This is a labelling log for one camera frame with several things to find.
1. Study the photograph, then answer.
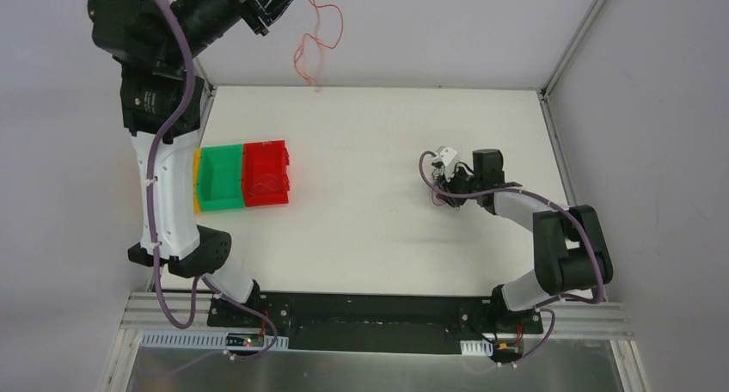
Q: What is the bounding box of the controller circuit board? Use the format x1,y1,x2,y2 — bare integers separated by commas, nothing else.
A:
225,333,265,350
490,343,523,364

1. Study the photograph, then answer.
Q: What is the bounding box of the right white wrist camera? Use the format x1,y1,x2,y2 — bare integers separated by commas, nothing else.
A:
432,146,460,181

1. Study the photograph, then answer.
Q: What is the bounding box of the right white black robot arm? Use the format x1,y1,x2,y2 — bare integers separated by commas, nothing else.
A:
445,150,613,332

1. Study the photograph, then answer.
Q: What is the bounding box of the red plastic bin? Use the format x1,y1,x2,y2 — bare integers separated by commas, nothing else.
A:
242,140,291,207

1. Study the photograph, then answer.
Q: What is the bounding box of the white slotted cable duct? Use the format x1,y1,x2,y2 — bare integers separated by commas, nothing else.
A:
460,340,493,357
140,330,289,352

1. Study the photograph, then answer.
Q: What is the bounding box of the aluminium frame rail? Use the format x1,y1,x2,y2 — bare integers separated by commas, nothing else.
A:
120,291,634,340

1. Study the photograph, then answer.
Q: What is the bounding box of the left white slotted cable duct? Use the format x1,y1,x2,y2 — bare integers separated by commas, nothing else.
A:
140,330,289,352

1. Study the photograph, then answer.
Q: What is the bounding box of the green plastic bin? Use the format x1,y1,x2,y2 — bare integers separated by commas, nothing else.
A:
198,144,245,211

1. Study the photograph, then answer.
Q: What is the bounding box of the right white slotted cable duct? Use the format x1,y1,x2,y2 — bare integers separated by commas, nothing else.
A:
460,340,493,357

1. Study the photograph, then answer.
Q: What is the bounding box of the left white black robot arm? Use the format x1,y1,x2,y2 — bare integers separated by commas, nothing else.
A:
87,0,293,328

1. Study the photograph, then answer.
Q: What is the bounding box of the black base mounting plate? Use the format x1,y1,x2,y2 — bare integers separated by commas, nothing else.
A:
207,291,543,354

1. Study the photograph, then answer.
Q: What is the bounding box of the right controller circuit board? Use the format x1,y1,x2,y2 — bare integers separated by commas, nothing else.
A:
490,343,523,364

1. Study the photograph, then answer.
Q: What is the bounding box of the left controller circuit board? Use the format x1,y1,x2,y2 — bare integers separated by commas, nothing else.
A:
225,333,265,350

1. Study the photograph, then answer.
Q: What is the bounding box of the yellow plastic bin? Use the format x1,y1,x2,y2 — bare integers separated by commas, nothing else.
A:
193,148,201,213

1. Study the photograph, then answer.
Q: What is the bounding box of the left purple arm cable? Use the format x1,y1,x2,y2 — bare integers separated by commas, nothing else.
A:
141,0,280,363

